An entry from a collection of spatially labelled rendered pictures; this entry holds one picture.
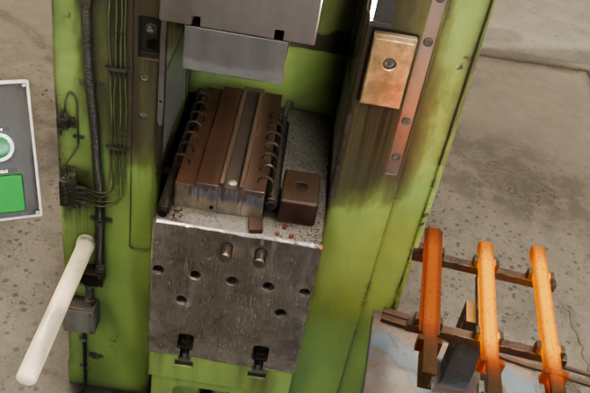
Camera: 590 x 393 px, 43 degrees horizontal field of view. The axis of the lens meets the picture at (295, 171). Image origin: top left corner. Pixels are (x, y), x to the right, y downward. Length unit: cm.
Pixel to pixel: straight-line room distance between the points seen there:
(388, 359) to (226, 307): 40
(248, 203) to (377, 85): 38
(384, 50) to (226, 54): 33
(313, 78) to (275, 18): 62
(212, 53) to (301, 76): 59
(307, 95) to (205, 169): 48
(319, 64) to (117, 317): 92
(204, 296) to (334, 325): 47
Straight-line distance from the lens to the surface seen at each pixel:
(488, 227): 340
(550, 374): 153
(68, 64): 177
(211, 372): 204
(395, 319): 187
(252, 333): 190
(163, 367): 206
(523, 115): 429
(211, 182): 168
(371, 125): 172
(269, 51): 148
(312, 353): 225
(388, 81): 164
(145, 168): 187
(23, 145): 162
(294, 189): 171
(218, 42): 149
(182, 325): 192
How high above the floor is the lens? 204
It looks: 37 degrees down
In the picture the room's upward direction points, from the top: 10 degrees clockwise
